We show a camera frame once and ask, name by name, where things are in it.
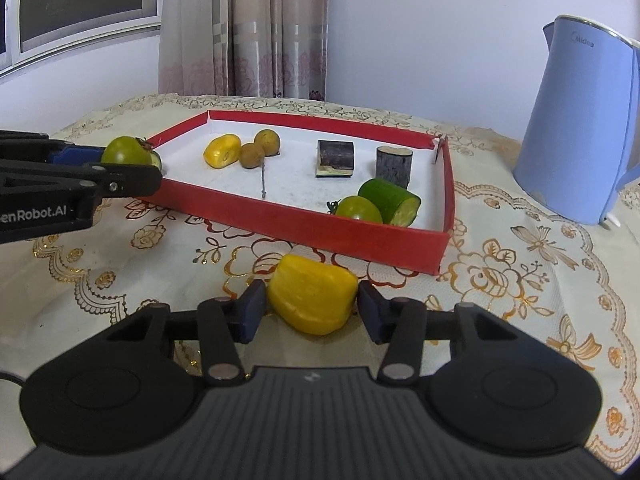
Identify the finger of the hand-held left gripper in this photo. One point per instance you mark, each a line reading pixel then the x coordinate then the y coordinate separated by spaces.
pixel 130 180
pixel 75 155

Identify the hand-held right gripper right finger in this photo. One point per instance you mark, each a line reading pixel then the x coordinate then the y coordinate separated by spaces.
pixel 375 310

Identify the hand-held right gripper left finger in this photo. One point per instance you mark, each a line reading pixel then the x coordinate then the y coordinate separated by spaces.
pixel 252 310

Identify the green tomato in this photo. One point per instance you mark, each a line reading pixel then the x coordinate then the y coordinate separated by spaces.
pixel 357 210
pixel 125 152

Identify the green cucumber piece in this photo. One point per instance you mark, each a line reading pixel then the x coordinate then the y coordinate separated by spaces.
pixel 157 161
pixel 385 197

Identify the yellow pepper piece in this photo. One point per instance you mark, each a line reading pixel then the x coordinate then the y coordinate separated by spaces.
pixel 312 295
pixel 221 151

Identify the brown longan with twig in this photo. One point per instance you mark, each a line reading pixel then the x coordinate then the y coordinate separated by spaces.
pixel 250 156

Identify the red cardboard box tray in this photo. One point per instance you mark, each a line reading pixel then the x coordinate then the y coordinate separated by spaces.
pixel 300 175

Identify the dark sugarcane piece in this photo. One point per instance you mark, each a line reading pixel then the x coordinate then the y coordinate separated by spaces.
pixel 336 157
pixel 394 167

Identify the pink floral curtain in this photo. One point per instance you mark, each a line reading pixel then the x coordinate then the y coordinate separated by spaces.
pixel 240 35

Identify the light blue electric kettle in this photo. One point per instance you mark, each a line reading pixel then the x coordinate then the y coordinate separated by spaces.
pixel 570 135

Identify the window with white frame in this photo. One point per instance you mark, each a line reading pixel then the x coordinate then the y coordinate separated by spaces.
pixel 75 0

